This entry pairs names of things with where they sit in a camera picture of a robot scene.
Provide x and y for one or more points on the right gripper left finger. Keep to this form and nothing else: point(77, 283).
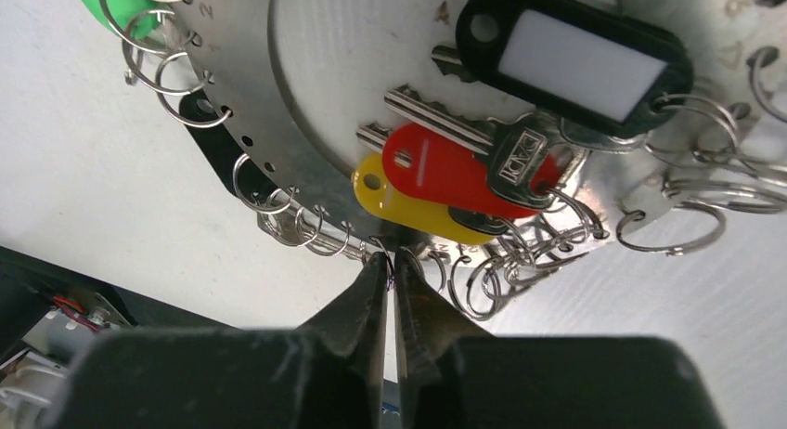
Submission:
point(326, 373)

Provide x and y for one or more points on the green key tag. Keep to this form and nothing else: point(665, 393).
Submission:
point(123, 11)

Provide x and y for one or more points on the black key tag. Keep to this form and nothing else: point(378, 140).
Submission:
point(593, 68)

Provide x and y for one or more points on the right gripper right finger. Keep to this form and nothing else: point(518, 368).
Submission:
point(454, 374)

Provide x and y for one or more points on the red key tag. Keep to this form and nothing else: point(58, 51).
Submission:
point(426, 166)

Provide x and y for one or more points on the yellow key tag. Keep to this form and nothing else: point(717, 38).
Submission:
point(377, 195)

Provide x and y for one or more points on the silver key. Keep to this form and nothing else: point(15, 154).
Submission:
point(492, 143)

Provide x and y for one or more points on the round metal keyring disc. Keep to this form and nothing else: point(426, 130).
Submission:
point(300, 85)

